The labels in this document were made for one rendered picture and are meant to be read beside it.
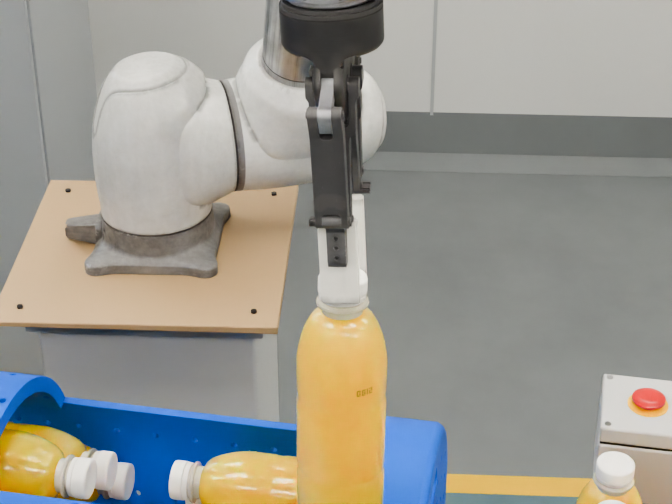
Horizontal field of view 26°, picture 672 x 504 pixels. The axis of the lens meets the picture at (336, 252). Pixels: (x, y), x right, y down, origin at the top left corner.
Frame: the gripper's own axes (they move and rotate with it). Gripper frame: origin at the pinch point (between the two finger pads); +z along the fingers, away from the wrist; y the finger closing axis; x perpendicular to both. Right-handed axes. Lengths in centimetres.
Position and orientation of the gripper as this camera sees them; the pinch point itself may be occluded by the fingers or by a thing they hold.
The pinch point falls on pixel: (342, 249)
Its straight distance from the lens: 112.7
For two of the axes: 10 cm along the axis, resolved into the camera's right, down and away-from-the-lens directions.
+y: -1.2, 4.4, -8.9
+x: 9.9, 0.1, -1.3
